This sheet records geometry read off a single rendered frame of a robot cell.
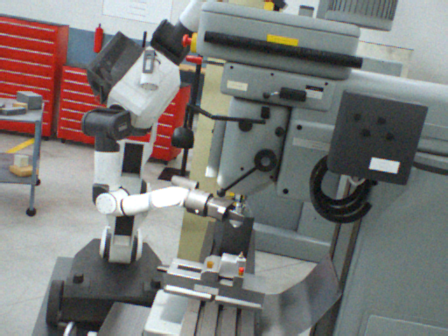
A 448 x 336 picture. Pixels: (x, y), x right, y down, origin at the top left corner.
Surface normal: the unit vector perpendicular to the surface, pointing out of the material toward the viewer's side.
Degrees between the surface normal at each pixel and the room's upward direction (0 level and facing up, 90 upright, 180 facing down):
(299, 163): 90
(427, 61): 90
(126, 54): 58
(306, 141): 90
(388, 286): 89
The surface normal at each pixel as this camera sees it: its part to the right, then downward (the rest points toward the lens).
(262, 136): -0.07, 0.26
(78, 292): 0.22, -0.45
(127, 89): 0.22, -0.25
